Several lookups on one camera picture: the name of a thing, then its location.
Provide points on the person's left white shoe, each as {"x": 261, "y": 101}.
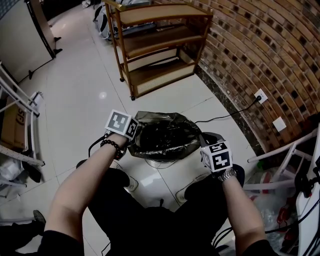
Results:
{"x": 132, "y": 184}

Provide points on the brown cardboard box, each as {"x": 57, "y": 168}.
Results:
{"x": 15, "y": 125}

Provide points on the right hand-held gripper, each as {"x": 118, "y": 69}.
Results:
{"x": 220, "y": 157}

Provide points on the person's right white shoe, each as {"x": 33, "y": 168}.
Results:
{"x": 181, "y": 195}

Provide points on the white wastebasket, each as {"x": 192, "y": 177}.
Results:
{"x": 160, "y": 164}

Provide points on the person's black trousers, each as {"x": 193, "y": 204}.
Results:
{"x": 150, "y": 225}

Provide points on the wooden shelf cart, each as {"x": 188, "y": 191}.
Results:
{"x": 157, "y": 45}

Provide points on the white wall socket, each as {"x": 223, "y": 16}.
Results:
{"x": 261, "y": 96}

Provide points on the white metal frame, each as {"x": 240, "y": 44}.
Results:
{"x": 287, "y": 155}

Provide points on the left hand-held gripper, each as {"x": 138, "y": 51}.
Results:
{"x": 117, "y": 122}

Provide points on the white blank wall plate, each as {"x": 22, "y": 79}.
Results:
{"x": 279, "y": 124}

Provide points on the person's right forearm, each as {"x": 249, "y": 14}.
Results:
{"x": 240, "y": 207}

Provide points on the white metal rack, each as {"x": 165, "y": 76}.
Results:
{"x": 25, "y": 105}

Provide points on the person's left forearm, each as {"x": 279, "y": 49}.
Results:
{"x": 82, "y": 185}

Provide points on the clear plastic bag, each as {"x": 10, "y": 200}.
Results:
{"x": 272, "y": 212}

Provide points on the white partition board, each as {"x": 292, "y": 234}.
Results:
{"x": 20, "y": 40}

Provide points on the silver wristwatch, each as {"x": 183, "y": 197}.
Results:
{"x": 227, "y": 175}

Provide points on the black trash bag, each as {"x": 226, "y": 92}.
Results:
{"x": 165, "y": 136}

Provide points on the person's white shoe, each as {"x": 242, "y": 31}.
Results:
{"x": 132, "y": 184}
{"x": 181, "y": 195}

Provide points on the grey backpack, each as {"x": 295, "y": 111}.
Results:
{"x": 102, "y": 21}

